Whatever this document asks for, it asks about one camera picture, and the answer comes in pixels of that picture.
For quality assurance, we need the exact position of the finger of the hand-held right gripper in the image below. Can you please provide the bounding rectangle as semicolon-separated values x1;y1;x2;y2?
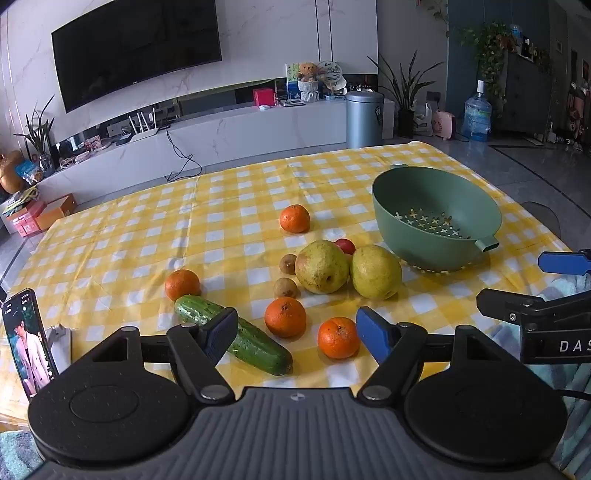
476;288;591;331
538;249;591;278

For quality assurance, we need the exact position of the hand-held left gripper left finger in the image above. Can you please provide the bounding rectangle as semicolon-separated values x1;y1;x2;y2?
81;307;239;407

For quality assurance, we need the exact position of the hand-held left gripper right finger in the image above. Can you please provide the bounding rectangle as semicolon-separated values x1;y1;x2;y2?
355;306;509;407

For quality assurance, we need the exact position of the mandarin orange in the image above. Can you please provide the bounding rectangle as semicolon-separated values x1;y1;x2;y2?
279;204;311;234
264;296;307;339
318;316;361;360
165;269;202;302

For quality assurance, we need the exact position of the green cucumber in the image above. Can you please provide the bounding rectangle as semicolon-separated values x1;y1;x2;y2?
174;295;294;376

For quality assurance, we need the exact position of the yellow-green pear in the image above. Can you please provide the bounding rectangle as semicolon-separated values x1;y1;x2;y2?
294;240;350;295
351;244;403;301

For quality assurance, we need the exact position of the green colander bowl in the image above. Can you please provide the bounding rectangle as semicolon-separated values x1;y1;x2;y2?
372;164;504;273

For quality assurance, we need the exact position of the grey chair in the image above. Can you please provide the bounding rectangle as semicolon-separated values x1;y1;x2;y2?
522;202;561;238

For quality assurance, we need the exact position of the teal fuzzy cloth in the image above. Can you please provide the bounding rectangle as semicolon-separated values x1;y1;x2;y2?
489;277;591;480

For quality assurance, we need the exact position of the yellow checkered tablecloth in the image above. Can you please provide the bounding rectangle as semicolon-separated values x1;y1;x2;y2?
9;140;575;402

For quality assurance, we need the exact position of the blue water jug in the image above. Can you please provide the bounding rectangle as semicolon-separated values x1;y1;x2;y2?
462;80;492;142

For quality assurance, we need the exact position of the dark drawer cabinet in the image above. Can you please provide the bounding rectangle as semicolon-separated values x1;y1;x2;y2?
501;46;555;134

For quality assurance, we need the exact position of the pink pig-shaped appliance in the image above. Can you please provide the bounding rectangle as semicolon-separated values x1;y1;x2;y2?
431;110;457;139

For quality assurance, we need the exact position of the black smartphone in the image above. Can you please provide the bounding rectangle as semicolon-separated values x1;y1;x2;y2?
1;288;60;398

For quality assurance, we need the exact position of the white plastic bag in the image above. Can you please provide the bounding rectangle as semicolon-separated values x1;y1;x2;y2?
412;102;435;136

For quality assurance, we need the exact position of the white marble television cabinet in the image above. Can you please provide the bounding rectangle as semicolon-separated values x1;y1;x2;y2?
0;98;396;234

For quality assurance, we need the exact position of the orange cardboard box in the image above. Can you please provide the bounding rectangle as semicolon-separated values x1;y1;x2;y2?
34;194;77;232

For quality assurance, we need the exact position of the grey metal trash can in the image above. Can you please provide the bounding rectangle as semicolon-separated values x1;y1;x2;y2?
345;91;384;149

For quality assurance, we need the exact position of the white router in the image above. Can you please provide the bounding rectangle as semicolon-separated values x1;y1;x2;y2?
127;106;160;141

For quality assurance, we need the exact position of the pink cardboard box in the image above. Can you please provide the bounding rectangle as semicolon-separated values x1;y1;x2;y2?
9;200;47;238

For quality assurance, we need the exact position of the trailing vine plant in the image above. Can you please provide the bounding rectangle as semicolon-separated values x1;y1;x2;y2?
457;21;518;93

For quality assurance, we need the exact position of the long-leaf potted floor plant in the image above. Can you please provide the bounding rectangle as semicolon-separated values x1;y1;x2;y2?
367;51;446;138

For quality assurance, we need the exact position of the round paper fan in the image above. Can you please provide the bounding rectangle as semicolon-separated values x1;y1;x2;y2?
316;60;345;93

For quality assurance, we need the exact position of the brown plush toy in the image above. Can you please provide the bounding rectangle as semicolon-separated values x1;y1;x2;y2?
0;150;26;195

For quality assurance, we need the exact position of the small potted cabinet plant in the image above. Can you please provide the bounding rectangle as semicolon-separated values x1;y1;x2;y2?
14;95;58;171

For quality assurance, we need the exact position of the hanging ceiling plant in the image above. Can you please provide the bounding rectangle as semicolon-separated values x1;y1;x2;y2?
422;0;451;38

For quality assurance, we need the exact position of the black power cable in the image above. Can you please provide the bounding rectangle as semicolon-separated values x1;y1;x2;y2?
164;124;204;183

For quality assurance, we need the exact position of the black wall television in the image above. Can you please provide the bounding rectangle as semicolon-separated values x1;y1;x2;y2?
51;0;222;114

